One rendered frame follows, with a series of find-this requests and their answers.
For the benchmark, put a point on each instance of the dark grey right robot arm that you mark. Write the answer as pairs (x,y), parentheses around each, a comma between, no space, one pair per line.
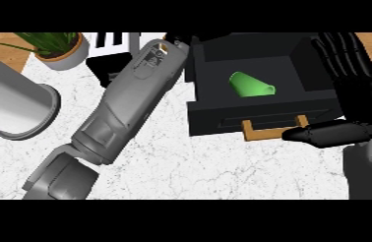
(360,173)

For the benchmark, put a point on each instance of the black drawer front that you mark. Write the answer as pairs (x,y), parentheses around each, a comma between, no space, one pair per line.
(213,116)

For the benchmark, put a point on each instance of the grey cylindrical container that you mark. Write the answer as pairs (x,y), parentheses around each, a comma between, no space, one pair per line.
(25,105)

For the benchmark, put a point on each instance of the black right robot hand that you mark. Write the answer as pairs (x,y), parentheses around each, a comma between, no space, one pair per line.
(354,98)

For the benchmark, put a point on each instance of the black open drawer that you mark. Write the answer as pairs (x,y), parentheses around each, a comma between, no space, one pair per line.
(218,62)

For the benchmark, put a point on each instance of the green plant in grey pot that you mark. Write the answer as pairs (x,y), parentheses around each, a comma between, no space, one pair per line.
(66,57)

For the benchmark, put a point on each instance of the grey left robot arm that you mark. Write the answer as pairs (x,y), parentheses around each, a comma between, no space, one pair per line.
(131,98)

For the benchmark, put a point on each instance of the green cup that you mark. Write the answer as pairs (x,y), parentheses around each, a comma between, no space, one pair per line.
(250,85)

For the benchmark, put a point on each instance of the white slatted object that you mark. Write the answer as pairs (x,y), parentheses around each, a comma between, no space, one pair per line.
(146,39)

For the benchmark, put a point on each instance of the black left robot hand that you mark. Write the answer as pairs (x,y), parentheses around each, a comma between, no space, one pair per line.
(205,35)

